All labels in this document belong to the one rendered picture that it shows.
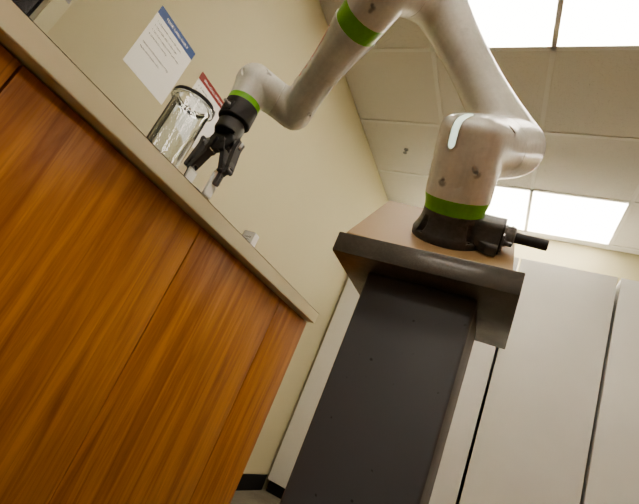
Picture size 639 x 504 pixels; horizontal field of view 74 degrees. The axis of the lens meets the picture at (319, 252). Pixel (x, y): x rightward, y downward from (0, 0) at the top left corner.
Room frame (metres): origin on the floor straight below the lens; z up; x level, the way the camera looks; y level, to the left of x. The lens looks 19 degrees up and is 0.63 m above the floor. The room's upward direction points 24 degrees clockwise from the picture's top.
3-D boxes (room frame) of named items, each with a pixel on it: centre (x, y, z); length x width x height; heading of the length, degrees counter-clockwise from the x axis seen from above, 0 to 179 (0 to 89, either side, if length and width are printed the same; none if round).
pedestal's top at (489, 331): (0.80, -0.23, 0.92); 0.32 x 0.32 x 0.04; 63
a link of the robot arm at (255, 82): (1.01, 0.35, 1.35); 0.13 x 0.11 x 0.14; 110
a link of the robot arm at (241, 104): (1.01, 0.36, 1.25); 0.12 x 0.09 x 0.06; 151
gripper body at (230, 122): (1.01, 0.35, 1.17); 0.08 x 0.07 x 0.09; 61
